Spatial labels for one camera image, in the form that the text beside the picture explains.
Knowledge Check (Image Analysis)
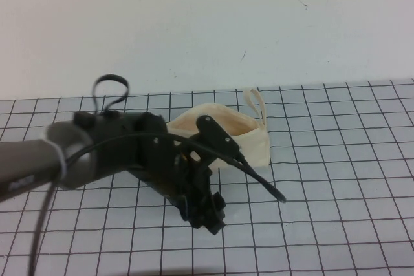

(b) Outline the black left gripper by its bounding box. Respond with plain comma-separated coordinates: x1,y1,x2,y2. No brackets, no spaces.
129,133,227,235

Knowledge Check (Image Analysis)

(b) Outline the cream fabric pencil case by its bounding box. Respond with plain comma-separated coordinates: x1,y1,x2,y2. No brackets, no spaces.
166,87,270,176

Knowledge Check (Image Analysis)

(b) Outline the blue grid tablecloth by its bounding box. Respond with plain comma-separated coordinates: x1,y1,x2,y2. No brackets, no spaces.
0,78,414,276

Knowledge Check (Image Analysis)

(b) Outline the white cable tie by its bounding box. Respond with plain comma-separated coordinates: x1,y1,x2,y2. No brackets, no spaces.
48,142,70,178

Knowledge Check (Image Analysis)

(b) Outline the looped black arm cable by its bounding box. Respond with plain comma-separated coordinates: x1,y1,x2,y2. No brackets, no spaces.
92,74,131,117

